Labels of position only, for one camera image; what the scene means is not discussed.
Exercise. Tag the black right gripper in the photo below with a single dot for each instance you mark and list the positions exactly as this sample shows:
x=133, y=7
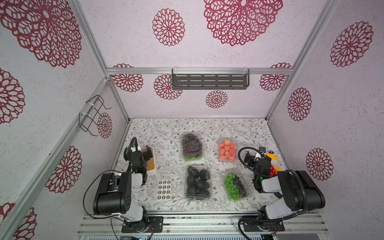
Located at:
x=250, y=159

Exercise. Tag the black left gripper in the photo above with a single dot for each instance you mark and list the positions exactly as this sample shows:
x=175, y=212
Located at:
x=147, y=154

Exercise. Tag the sticker label sheet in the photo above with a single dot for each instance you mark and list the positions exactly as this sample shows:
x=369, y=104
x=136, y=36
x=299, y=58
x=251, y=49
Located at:
x=164, y=191

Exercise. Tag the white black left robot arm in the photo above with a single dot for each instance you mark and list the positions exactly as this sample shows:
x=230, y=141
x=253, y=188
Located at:
x=114, y=194

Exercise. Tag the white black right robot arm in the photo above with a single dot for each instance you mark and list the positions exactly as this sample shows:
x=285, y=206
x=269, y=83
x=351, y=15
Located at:
x=297, y=193

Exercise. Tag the white wooden tissue box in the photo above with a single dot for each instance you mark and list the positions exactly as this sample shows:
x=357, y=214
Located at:
x=152, y=165

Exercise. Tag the yellow red plush toy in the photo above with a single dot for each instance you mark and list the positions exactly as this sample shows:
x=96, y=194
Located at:
x=274, y=169

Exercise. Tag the clear box green grapes blueberries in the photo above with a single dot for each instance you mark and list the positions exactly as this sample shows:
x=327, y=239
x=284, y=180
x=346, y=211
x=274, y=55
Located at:
x=235, y=185

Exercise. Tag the clear box purple grapes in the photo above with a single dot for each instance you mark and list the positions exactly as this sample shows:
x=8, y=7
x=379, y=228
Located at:
x=192, y=147

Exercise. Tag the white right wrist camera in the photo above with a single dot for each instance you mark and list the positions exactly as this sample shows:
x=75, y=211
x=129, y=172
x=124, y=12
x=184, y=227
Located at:
x=261, y=153

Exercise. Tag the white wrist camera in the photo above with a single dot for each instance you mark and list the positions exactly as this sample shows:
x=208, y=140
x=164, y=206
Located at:
x=261, y=153
x=135, y=148

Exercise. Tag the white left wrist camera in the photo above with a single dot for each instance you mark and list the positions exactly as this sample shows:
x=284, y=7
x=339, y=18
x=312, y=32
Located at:
x=135, y=148

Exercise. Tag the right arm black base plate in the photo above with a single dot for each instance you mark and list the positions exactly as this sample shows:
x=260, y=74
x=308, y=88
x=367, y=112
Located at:
x=262, y=225

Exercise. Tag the black wire wall rack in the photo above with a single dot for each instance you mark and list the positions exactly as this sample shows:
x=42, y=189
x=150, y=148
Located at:
x=96, y=121

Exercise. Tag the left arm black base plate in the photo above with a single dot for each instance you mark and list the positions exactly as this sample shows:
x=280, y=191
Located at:
x=147, y=225

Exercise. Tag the grey metal wall shelf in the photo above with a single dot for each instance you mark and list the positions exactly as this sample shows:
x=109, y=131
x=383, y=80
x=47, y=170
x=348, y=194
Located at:
x=209, y=81

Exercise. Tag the aluminium mounting rail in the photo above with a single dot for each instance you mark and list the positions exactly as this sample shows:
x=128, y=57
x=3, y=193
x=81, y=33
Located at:
x=204, y=224

